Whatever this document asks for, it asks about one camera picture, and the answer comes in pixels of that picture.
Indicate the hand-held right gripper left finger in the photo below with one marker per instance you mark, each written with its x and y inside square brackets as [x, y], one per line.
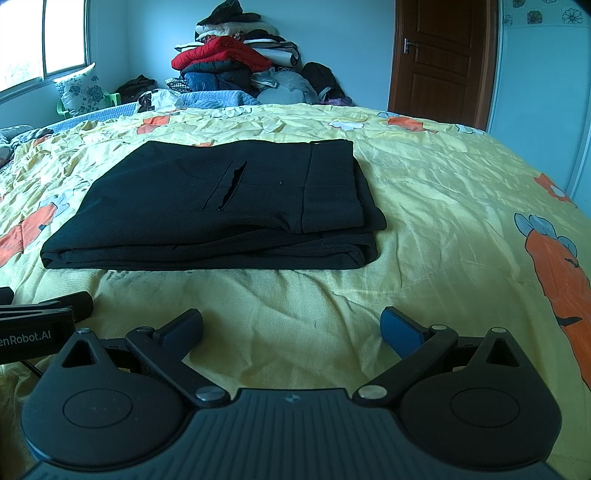
[182, 330]

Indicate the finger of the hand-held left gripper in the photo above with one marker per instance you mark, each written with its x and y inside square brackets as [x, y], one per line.
[5, 296]
[81, 304]

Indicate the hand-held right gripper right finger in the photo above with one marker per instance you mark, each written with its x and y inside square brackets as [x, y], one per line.
[401, 330]

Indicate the black pants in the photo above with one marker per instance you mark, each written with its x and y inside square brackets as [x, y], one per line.
[184, 203]

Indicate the yellow floral bedsheet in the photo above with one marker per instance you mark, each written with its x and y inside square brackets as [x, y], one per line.
[438, 207]

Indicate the grey patterned blanket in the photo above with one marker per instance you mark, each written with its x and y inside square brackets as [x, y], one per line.
[23, 138]

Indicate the green plastic chair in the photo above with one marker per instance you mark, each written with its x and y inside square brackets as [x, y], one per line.
[113, 98]

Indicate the floral pillow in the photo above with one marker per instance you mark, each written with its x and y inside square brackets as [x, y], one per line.
[83, 90]

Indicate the black and white printed cloth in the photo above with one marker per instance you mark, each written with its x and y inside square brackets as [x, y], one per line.
[159, 99]

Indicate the blue quilt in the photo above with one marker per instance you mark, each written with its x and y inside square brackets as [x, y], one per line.
[217, 98]

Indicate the purple bag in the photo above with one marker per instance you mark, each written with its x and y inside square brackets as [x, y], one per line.
[339, 100]

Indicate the dark blue jacket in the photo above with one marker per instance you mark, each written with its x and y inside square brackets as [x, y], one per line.
[203, 81]

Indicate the grey cloth bundle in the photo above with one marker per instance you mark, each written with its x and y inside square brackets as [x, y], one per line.
[281, 94]

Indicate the brown wooden door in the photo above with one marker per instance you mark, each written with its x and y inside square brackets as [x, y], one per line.
[438, 69]

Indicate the black backpack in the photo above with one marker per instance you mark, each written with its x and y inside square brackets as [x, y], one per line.
[318, 74]

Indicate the window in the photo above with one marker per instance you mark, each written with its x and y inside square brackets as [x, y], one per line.
[64, 32]

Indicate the red puffer jacket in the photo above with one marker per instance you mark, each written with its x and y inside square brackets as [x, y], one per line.
[217, 53]

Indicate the white floral wardrobe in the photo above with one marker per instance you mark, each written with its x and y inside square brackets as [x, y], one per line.
[531, 69]

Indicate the pile of folded blankets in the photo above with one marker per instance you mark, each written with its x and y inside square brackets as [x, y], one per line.
[277, 46]

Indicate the black garment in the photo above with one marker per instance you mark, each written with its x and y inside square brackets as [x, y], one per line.
[228, 11]

